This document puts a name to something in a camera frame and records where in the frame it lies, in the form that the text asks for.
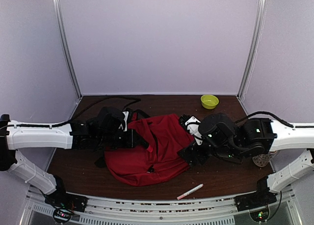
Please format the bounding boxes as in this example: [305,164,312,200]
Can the black pink highlighter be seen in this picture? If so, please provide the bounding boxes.
[147,145,153,153]

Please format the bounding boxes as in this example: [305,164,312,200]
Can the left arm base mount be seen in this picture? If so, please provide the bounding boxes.
[45,175,88,212]

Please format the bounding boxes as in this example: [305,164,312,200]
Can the aluminium corner post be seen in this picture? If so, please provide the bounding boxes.
[52,0,82,99]
[237,0,267,101]

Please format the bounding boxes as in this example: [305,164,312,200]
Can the patterned mug orange inside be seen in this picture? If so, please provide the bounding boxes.
[252,153,271,168]

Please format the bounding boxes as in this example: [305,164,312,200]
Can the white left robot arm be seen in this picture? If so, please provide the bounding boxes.
[0,107,149,207]

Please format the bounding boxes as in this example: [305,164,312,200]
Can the pink capped white marker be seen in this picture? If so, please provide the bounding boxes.
[177,184,204,200]

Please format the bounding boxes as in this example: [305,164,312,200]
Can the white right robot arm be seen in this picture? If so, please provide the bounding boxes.
[178,112,314,208]

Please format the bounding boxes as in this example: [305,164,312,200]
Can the yellow green plastic bowl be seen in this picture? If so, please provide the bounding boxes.
[201,95,219,110]

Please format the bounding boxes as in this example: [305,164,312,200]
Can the aluminium front rail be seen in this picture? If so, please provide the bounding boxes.
[19,183,304,225]

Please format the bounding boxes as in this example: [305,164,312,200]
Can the right aluminium corner post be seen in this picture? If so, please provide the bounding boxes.
[237,0,267,101]

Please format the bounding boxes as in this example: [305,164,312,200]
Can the left aluminium corner post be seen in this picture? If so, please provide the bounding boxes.
[52,0,82,99]

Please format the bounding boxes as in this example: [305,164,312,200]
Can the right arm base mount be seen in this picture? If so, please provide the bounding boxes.
[234,176,277,212]

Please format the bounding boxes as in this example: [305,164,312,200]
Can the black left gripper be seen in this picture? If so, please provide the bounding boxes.
[97,128,142,148]

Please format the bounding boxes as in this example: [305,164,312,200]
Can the red student backpack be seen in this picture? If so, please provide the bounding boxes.
[94,114,194,186]

